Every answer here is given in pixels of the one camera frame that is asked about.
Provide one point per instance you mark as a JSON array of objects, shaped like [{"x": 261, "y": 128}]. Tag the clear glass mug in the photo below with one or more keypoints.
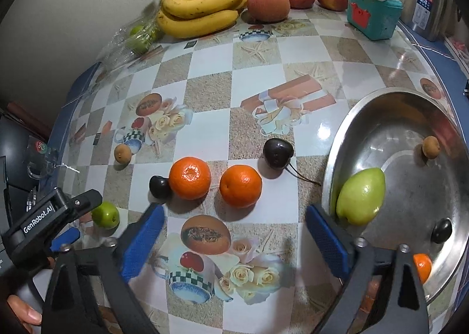
[{"x": 40, "y": 158}]

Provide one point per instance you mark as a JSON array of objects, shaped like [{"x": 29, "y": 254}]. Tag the mandarin orange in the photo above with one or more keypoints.
[
  {"x": 240, "y": 186},
  {"x": 189, "y": 177},
  {"x": 422, "y": 266}
]

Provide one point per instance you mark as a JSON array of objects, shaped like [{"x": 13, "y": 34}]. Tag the clear pack of green jujubes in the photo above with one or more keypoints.
[{"x": 139, "y": 37}]

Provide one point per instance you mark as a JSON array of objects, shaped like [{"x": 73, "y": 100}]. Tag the person's left hand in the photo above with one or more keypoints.
[{"x": 24, "y": 310}]

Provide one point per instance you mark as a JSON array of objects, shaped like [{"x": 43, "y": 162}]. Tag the grey rice cooker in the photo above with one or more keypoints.
[{"x": 14, "y": 158}]

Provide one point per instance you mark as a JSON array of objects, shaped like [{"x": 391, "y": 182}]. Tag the large green jujube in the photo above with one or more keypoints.
[{"x": 361, "y": 196}]

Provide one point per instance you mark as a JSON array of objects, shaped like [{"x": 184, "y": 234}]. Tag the round steel plate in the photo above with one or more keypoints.
[{"x": 403, "y": 187}]

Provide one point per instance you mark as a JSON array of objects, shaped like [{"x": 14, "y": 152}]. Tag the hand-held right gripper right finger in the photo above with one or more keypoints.
[{"x": 326, "y": 242}]

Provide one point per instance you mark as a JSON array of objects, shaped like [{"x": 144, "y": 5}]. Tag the small green jujube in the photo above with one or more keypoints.
[{"x": 105, "y": 215}]

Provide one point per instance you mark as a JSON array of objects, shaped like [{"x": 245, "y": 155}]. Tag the checked printed tablecloth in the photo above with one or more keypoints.
[{"x": 256, "y": 73}]

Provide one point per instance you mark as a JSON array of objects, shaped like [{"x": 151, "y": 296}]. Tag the teal plastic box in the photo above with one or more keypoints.
[{"x": 372, "y": 18}]

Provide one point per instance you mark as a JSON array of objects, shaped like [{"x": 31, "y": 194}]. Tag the dark cherry with stem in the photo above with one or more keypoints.
[{"x": 277, "y": 152}]

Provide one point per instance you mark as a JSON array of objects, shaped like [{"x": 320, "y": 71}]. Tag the yellow banana bunch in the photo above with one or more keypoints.
[{"x": 198, "y": 24}]

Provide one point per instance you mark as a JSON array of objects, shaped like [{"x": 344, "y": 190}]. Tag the brown longan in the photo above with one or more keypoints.
[
  {"x": 122, "y": 152},
  {"x": 431, "y": 147}
]

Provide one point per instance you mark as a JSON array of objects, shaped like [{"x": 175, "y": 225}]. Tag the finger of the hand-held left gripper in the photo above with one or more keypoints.
[
  {"x": 66, "y": 238},
  {"x": 86, "y": 200}
]

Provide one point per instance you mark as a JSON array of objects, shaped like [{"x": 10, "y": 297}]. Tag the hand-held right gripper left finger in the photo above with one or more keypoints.
[{"x": 141, "y": 242}]

